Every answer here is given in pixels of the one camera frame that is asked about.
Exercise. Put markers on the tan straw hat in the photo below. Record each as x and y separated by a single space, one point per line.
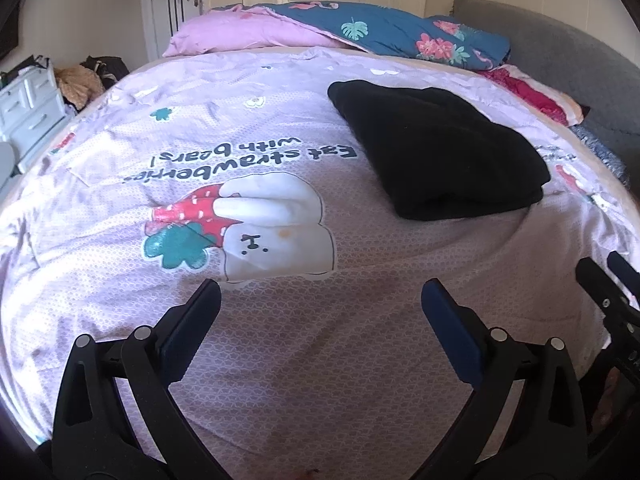
77 85

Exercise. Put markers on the blue floral pink-backed quilt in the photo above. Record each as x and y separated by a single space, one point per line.
390 25

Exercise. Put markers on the blue patterned pillow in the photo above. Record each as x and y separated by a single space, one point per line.
600 147

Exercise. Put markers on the black television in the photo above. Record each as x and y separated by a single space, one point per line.
7 35

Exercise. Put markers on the pink printed blanket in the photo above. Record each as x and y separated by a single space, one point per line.
300 125

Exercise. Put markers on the white drawer cabinet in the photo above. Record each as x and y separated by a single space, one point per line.
30 110

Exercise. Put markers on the black bag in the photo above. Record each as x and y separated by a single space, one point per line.
105 67

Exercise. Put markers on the bed with beige sheet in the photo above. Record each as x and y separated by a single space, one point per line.
15 175

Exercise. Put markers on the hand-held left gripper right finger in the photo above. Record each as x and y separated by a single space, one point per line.
450 330

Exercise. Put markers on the white door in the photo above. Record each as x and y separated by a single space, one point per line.
150 25

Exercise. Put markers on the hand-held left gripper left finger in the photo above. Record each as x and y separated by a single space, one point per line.
192 325

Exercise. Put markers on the red patterned pillow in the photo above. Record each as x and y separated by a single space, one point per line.
530 91

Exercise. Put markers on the grey fabric headboard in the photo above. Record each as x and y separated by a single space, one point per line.
565 50

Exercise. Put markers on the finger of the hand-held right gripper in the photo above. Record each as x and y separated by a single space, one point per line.
595 280
622 272

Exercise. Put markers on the black sweater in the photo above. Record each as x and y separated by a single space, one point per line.
440 155

